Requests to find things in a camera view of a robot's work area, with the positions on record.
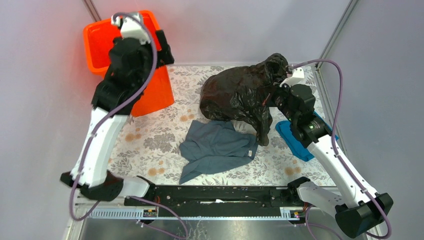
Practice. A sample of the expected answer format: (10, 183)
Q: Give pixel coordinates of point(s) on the teal blue cloth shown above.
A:
(294, 139)

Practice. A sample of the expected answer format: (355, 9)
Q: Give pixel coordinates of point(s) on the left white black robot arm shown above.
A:
(131, 66)

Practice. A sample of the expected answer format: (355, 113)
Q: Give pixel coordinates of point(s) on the floral patterned table mat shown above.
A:
(148, 145)

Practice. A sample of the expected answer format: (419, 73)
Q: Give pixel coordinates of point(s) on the orange plastic trash bin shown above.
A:
(98, 40)

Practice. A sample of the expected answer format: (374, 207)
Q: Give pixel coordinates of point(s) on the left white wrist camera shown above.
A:
(132, 26)

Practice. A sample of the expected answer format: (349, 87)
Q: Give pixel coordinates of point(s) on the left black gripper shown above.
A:
(164, 56)

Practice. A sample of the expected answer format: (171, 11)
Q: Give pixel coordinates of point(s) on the black plastic trash bag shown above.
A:
(237, 94)

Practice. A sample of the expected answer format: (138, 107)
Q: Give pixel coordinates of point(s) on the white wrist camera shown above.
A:
(297, 75)
(132, 26)

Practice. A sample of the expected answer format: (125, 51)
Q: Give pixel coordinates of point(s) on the aluminium frame rails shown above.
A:
(116, 209)

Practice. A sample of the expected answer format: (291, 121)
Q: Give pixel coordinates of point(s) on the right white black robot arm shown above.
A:
(359, 207)

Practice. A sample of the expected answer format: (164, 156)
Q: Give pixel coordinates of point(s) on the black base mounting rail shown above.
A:
(209, 201)

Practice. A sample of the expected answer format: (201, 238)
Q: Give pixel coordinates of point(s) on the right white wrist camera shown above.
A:
(297, 75)

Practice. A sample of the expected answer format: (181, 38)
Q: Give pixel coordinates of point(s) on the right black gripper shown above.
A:
(276, 89)

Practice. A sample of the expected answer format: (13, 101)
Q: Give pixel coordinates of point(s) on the grey-blue cloth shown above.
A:
(215, 147)

